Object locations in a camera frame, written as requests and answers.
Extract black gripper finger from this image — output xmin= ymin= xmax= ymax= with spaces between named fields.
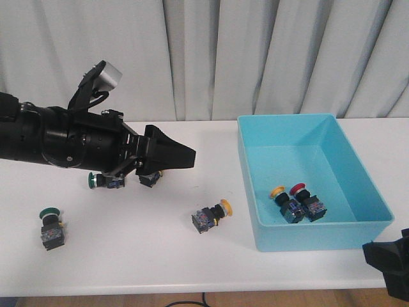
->
xmin=362 ymin=228 xmax=408 ymax=299

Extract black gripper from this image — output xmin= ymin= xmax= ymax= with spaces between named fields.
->
xmin=69 ymin=110 xmax=196 ymax=176

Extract red button front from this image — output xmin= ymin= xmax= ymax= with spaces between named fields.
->
xmin=289 ymin=183 xmax=327 ymax=222

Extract red button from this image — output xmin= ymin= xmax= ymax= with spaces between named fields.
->
xmin=289 ymin=183 xmax=327 ymax=222
xmin=139 ymin=171 xmax=163 ymax=188

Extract yellow button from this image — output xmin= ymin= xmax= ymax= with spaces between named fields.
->
xmin=191 ymin=199 xmax=233 ymax=233
xmin=270 ymin=185 xmax=305 ymax=224

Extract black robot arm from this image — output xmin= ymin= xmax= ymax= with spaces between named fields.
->
xmin=1 ymin=93 xmax=196 ymax=177

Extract blue plastic box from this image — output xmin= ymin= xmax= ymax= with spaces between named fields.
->
xmin=238 ymin=114 xmax=394 ymax=252

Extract red button rear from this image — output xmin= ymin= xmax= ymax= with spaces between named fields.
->
xmin=139 ymin=171 xmax=163 ymax=188

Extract green button lying sideways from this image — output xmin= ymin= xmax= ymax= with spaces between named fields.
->
xmin=88 ymin=172 xmax=125 ymax=189

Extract grey curtain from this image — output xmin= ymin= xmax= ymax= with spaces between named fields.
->
xmin=1 ymin=1 xmax=408 ymax=121

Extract green button front left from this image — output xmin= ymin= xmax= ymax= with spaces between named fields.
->
xmin=39 ymin=207 xmax=65 ymax=251

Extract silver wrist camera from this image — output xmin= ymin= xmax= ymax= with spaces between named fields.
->
xmin=93 ymin=60 xmax=123 ymax=92

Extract black floor cable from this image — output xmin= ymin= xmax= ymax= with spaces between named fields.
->
xmin=166 ymin=292 xmax=208 ymax=307

